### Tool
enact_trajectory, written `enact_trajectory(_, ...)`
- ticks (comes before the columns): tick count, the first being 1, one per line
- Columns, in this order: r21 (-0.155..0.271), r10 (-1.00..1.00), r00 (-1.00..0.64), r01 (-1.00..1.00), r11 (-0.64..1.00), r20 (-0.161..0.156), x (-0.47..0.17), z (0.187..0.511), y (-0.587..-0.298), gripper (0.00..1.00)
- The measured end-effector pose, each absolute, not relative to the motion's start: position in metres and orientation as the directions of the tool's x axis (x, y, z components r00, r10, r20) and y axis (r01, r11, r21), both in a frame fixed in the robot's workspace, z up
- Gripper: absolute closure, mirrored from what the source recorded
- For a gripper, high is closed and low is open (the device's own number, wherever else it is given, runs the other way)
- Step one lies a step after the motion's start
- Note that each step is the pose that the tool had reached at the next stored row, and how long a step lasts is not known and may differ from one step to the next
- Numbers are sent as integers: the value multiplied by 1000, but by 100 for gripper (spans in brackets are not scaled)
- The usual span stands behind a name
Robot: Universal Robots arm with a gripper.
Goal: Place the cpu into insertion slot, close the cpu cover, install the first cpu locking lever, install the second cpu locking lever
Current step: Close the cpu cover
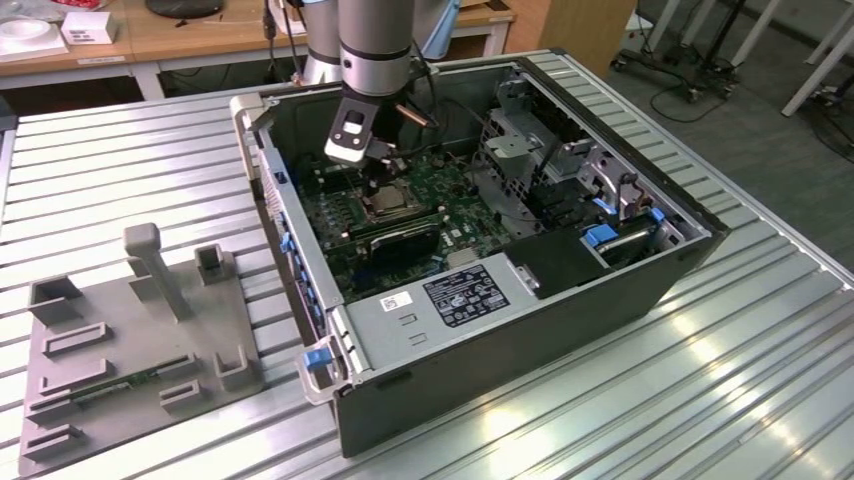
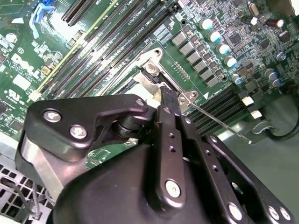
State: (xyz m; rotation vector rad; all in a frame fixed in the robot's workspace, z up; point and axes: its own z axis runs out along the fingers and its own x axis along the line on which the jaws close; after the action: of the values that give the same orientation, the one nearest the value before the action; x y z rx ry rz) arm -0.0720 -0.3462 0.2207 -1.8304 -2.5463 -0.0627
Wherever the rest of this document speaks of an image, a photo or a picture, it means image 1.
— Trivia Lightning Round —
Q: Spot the white bowl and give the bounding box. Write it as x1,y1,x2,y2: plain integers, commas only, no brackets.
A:
0,17,69,56

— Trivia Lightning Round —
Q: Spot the white table leg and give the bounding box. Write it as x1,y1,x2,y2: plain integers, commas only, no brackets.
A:
779,0,854,119

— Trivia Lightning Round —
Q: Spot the green motherboard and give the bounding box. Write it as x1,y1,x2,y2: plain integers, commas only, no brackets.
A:
296,149,515,301

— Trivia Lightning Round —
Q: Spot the wooden desk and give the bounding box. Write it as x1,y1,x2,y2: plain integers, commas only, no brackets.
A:
0,0,519,104

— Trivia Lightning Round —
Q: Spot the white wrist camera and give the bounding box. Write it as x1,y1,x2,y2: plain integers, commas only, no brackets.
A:
324,97,380,164

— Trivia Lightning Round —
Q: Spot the grey parts rack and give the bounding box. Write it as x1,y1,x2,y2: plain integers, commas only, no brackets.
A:
19,222,268,476

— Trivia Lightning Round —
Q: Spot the white cardboard box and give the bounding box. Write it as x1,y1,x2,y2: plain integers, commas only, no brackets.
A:
59,12,123,47

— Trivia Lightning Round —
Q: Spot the wooden cabinet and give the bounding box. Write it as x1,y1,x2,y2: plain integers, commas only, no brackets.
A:
538,0,636,80

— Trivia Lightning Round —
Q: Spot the black round object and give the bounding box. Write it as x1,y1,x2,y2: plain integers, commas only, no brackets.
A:
144,0,225,19

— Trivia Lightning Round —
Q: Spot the open PC case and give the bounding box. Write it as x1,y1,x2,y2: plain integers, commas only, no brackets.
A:
229,48,730,459

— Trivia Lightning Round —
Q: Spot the metal socket cover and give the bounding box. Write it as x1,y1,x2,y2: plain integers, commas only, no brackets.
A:
363,177,428,221

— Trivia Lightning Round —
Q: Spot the grey metal drive cage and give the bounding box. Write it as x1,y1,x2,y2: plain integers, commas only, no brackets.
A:
476,107,556,224

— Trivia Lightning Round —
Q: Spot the black plastic shroud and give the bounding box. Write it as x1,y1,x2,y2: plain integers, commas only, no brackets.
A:
503,232,614,300

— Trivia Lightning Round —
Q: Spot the black rolling stand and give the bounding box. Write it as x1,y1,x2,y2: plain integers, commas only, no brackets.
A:
611,0,748,104

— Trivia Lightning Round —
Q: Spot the silver power supply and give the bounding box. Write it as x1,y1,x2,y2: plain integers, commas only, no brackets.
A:
331,252,543,382

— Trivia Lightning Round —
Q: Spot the silver CPU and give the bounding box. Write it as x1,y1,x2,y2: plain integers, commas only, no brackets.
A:
369,185,409,211

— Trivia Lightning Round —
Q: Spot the black expansion card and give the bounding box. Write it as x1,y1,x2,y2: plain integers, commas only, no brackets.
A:
349,222,443,296

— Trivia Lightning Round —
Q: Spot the CPU socket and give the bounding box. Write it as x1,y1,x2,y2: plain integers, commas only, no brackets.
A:
353,177,430,222

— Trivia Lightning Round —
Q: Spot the green RAM stick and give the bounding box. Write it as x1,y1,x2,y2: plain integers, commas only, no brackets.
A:
63,357,201,409

